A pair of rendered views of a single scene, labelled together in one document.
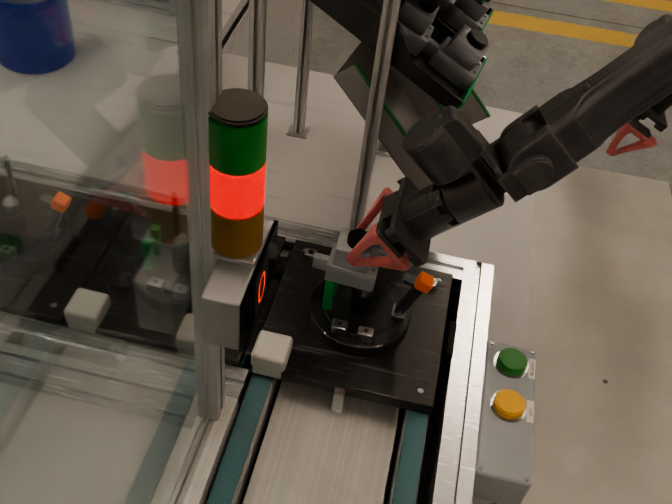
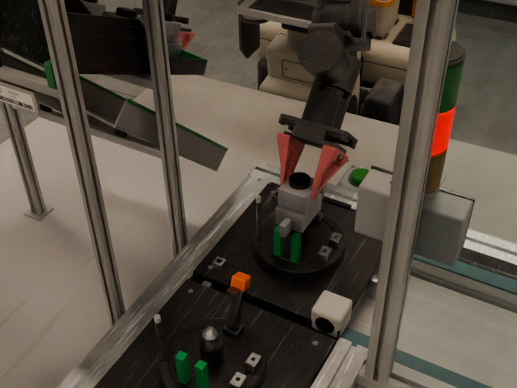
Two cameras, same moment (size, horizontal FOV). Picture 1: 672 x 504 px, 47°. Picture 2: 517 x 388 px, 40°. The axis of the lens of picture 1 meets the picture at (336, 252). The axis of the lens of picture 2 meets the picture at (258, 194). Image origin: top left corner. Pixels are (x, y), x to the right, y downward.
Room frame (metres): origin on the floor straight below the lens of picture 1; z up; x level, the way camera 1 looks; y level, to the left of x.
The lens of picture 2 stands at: (0.45, 0.71, 1.73)
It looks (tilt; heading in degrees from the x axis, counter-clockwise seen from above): 40 degrees down; 293
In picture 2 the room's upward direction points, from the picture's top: 1 degrees counter-clockwise
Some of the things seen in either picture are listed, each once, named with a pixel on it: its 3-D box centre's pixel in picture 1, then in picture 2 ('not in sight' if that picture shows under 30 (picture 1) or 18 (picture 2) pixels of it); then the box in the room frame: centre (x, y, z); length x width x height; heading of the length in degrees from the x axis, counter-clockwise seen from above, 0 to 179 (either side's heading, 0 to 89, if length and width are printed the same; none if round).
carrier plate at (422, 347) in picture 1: (358, 320); (299, 252); (0.69, -0.04, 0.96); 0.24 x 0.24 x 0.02; 84
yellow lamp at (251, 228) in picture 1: (236, 221); not in sight; (0.52, 0.10, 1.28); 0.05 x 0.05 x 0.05
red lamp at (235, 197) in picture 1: (237, 180); not in sight; (0.52, 0.10, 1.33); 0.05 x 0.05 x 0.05
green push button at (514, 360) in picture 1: (511, 363); (361, 178); (0.66, -0.26, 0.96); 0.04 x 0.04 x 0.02
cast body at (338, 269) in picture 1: (347, 254); (295, 201); (0.69, -0.02, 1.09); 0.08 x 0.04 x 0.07; 83
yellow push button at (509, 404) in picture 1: (508, 405); not in sight; (0.59, -0.25, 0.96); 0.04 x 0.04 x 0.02
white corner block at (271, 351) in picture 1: (271, 354); (331, 314); (0.61, 0.07, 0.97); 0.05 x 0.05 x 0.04; 84
